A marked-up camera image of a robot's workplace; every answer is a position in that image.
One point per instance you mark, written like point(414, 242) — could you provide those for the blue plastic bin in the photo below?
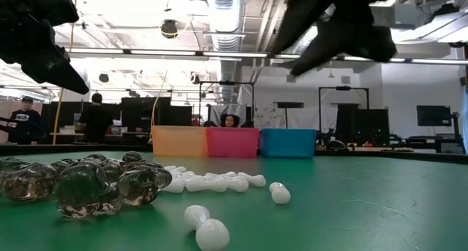
point(288, 143)

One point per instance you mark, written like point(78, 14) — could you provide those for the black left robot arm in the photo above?
point(47, 2)

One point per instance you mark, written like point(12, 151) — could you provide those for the black desk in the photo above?
point(431, 139)

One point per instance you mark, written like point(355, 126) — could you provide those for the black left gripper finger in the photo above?
point(62, 73)

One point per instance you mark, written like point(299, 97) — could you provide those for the ribbed silver air duct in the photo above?
point(223, 20)

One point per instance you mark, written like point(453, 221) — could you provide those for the orange plastic bin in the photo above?
point(179, 141)

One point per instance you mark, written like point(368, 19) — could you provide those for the black ceiling dome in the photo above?
point(169, 28)

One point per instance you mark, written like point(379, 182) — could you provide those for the black frame stand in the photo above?
point(226, 82)
point(343, 87)

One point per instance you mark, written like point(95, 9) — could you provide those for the black computer monitor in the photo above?
point(433, 115)

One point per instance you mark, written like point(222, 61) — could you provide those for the pink plastic bin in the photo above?
point(233, 143)

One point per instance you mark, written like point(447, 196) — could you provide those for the pink curtain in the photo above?
point(3, 110)

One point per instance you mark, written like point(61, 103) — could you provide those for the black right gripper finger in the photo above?
point(303, 13)
point(325, 46)

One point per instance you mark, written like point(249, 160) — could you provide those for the person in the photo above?
point(25, 121)
point(229, 120)
point(96, 117)

